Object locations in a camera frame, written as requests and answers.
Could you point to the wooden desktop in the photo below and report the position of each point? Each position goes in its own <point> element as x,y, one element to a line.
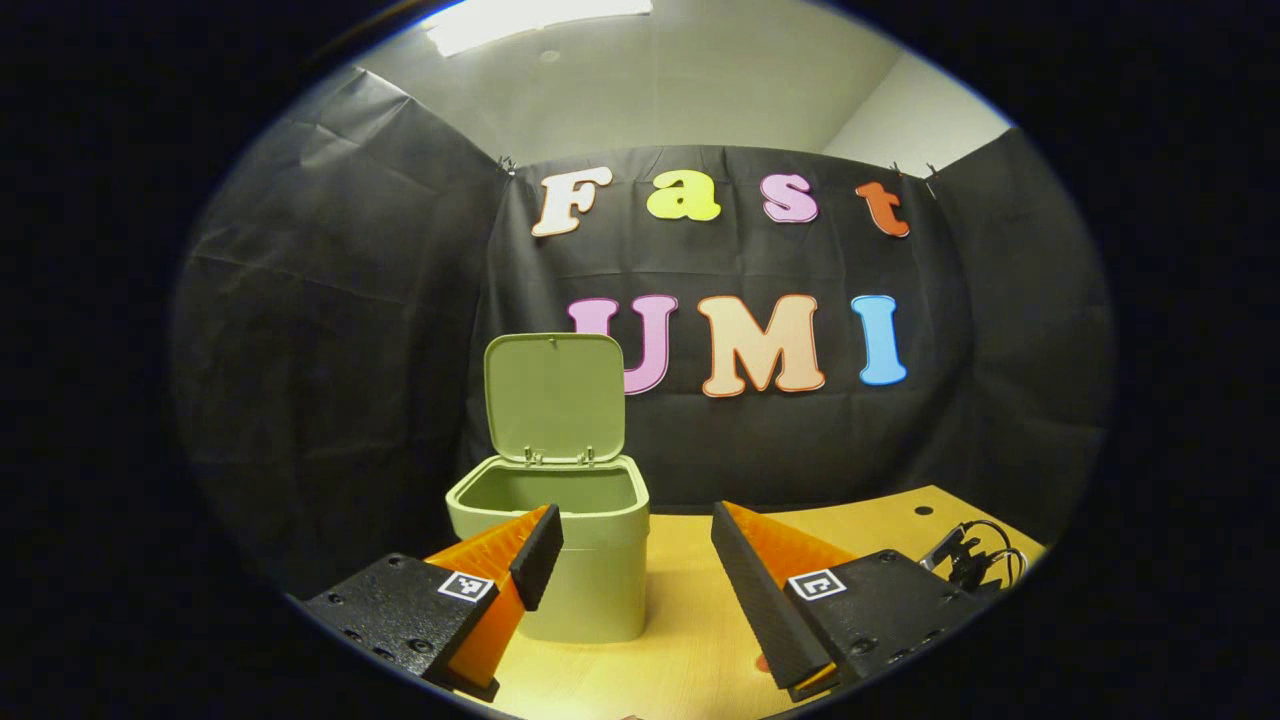
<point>690,600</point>

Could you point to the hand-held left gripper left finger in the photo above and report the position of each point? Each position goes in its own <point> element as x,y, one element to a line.
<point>537,555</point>

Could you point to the black backdrop cloth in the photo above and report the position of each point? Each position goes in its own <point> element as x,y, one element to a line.
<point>350,350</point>

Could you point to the ceiling light panel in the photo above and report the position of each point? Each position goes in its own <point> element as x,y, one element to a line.
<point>530,20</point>

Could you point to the green desktop garbage bin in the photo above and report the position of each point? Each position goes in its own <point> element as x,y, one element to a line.
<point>590,590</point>

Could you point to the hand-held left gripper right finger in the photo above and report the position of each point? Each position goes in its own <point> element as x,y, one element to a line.
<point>765,600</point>

